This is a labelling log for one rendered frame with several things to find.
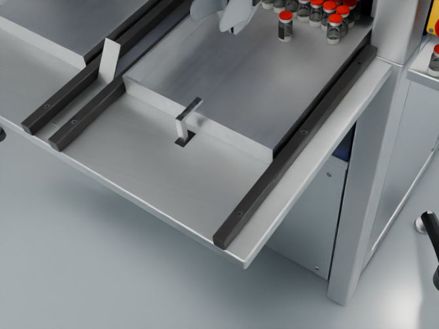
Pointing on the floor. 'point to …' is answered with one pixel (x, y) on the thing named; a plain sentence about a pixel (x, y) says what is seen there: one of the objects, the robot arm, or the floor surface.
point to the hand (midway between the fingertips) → (237, 19)
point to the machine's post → (375, 140)
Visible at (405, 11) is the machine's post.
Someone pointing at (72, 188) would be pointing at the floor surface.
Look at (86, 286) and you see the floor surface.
